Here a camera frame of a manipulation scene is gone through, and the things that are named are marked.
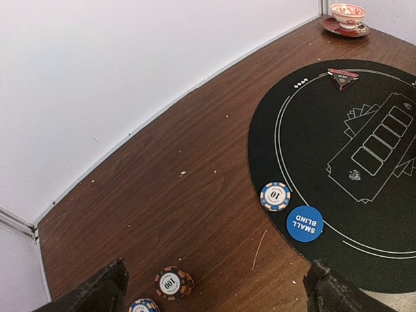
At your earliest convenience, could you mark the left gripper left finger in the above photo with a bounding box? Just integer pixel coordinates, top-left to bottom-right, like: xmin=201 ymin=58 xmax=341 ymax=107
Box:
xmin=36 ymin=258 xmax=129 ymax=312

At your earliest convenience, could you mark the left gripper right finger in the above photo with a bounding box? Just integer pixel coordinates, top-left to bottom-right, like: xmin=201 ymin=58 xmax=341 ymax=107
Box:
xmin=303 ymin=260 xmax=394 ymax=312

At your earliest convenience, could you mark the white blue poker chip stack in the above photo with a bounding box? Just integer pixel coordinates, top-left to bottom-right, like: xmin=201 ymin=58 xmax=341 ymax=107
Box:
xmin=129 ymin=298 xmax=161 ymax=312

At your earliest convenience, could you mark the brown 100 poker chip stack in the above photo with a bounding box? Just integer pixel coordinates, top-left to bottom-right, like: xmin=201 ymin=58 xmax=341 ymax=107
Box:
xmin=154 ymin=266 xmax=195 ymax=301

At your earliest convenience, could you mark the blue small blind button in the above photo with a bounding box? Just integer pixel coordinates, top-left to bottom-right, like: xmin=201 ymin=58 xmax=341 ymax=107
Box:
xmin=286 ymin=205 xmax=324 ymax=242

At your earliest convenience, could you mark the single white blue poker chip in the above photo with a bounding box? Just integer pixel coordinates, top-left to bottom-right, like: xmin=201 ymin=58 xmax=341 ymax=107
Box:
xmin=260 ymin=182 xmax=291 ymax=212

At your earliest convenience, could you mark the red black triangular all-in marker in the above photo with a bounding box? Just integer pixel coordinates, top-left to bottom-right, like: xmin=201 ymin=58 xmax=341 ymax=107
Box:
xmin=327 ymin=68 xmax=359 ymax=91

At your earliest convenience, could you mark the round black poker mat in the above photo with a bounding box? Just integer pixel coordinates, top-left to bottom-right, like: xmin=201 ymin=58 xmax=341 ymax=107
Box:
xmin=248 ymin=60 xmax=415 ymax=294

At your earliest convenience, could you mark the red floral saucer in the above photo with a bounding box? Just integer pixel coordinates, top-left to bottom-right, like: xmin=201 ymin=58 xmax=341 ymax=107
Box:
xmin=321 ymin=18 xmax=371 ymax=38

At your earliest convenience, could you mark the red white patterned tea bowl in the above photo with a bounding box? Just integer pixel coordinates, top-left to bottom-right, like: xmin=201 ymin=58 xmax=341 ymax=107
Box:
xmin=330 ymin=3 xmax=367 ymax=29

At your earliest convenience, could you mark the left aluminium frame post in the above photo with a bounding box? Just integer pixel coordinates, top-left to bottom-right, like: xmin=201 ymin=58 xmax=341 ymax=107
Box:
xmin=1 ymin=207 xmax=51 ymax=303

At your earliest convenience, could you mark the aluminium frame post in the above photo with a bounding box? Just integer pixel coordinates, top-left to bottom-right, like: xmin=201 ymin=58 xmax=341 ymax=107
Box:
xmin=318 ymin=0 xmax=328 ymax=16
xmin=1 ymin=207 xmax=51 ymax=303

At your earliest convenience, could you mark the right aluminium frame post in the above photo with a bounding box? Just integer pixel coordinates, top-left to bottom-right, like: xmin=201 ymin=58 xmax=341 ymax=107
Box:
xmin=318 ymin=0 xmax=328 ymax=16

